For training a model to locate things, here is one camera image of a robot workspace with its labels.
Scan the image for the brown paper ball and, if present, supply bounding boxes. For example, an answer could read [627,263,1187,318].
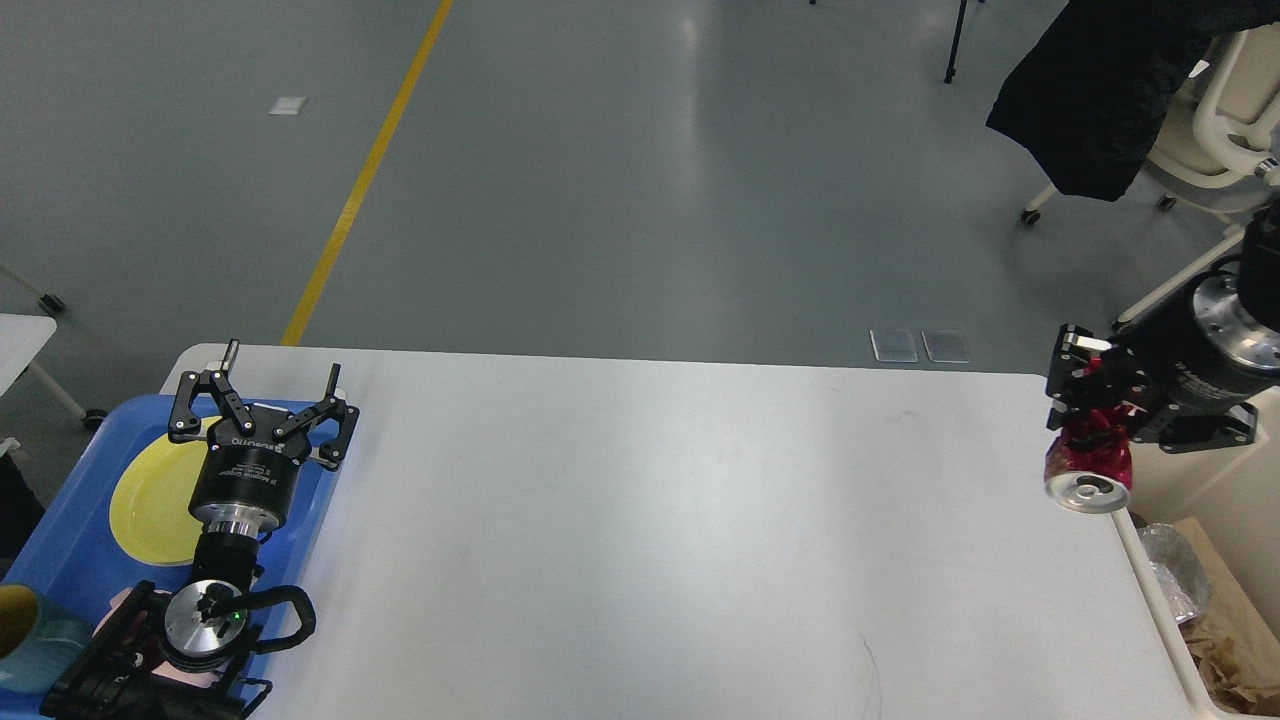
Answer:
[1180,605,1279,717]

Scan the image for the white side table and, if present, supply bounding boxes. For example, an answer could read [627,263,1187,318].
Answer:
[1,263,108,433]

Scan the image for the pink ribbed mug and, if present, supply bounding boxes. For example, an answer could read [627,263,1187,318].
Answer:
[93,588,221,688]

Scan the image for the black jacket on chair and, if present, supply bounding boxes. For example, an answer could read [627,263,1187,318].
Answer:
[986,1,1279,202]

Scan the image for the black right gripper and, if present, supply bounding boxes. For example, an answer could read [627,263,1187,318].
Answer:
[1044,272,1279,454]

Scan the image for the white office chair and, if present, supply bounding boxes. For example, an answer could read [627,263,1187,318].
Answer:
[1020,26,1280,331]

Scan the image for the white plastic bin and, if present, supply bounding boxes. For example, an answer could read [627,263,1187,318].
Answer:
[1114,389,1279,719]

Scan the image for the brown paper bag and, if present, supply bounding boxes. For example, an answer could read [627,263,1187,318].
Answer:
[1174,518,1279,637]

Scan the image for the black tripod leg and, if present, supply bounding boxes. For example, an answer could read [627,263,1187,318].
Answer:
[942,0,972,85]

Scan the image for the yellow plastic plate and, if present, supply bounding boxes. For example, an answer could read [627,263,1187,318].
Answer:
[108,436,207,568]

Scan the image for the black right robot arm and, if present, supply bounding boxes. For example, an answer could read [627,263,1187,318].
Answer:
[1044,204,1279,454]

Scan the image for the teal mug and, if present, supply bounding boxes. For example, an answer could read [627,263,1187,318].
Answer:
[1,584,93,694]

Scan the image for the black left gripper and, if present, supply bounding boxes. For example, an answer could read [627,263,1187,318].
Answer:
[165,340,358,541]

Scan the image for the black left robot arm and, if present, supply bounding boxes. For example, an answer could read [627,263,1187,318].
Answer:
[40,340,360,719]

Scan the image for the silver foil bag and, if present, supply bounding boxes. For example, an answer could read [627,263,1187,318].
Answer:
[1137,523,1213,626]

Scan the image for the crushed red soda can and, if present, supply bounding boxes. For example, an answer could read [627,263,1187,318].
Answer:
[1044,410,1133,514]

